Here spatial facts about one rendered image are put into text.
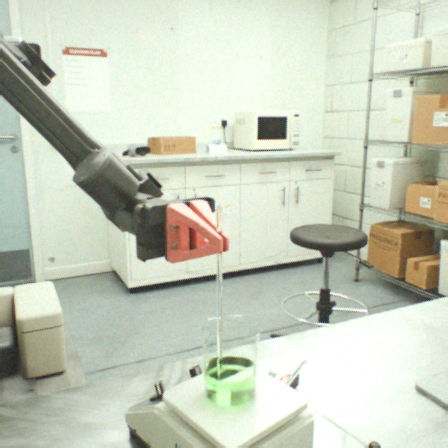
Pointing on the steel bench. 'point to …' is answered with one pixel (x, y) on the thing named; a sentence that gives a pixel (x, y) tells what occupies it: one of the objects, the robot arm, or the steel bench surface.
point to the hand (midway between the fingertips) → (220, 243)
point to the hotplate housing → (163, 421)
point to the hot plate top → (282, 398)
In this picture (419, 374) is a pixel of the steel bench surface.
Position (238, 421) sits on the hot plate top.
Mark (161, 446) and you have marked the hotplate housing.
